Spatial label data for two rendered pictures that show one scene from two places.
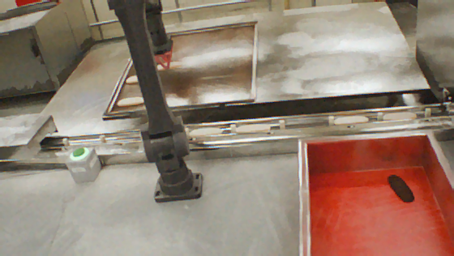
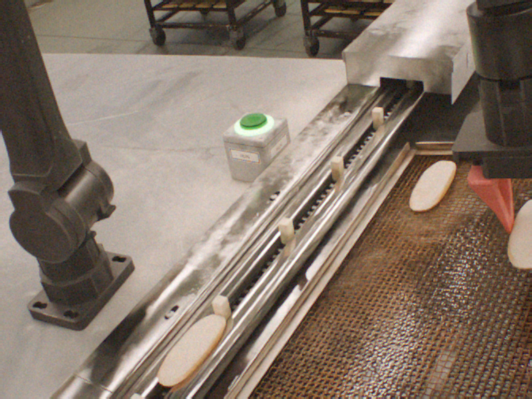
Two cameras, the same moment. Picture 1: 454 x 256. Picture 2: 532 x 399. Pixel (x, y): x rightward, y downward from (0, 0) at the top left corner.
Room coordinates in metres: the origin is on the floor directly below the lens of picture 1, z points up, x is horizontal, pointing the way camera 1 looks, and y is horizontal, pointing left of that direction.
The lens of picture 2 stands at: (1.28, -0.32, 1.33)
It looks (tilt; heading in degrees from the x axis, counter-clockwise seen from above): 35 degrees down; 114
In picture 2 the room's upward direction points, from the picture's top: 11 degrees counter-clockwise
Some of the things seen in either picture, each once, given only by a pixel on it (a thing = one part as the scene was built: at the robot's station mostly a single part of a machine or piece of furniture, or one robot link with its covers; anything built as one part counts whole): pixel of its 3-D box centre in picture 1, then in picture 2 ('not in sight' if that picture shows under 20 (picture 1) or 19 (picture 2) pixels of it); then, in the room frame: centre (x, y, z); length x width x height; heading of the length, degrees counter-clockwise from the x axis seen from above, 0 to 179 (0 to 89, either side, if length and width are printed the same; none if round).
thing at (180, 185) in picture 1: (175, 177); (74, 267); (0.80, 0.14, 0.86); 0.12 x 0.09 x 0.08; 83
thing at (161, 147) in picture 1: (165, 148); (69, 214); (0.83, 0.15, 0.94); 0.09 x 0.05 x 0.10; 1
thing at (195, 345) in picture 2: (205, 131); (191, 347); (1.00, 0.05, 0.86); 0.10 x 0.04 x 0.01; 77
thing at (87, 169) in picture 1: (86, 168); (262, 158); (0.95, 0.42, 0.84); 0.08 x 0.08 x 0.11; 77
